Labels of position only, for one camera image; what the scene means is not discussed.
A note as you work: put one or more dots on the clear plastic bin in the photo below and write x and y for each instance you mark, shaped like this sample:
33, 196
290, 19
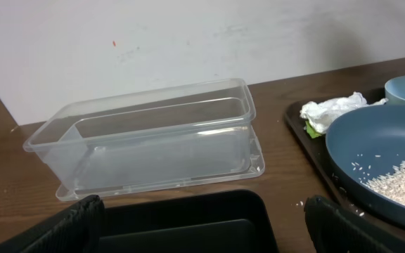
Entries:
174, 137

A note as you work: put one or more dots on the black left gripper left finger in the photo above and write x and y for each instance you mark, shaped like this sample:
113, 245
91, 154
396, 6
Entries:
75, 229

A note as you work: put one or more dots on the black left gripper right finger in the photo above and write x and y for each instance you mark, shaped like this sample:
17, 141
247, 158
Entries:
333, 229

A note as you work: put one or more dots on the brown serving tray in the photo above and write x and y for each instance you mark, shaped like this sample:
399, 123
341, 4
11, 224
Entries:
317, 154

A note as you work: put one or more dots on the dark blue plate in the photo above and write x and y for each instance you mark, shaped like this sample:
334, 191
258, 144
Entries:
364, 144

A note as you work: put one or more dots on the black plastic tray bin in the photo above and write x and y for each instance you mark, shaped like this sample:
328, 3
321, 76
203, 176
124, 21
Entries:
230, 221

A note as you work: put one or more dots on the crumpled white napkin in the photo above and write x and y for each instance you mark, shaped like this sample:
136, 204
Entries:
322, 115

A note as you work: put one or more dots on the green yellow wrapper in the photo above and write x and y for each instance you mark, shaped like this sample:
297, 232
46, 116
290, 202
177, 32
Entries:
312, 132

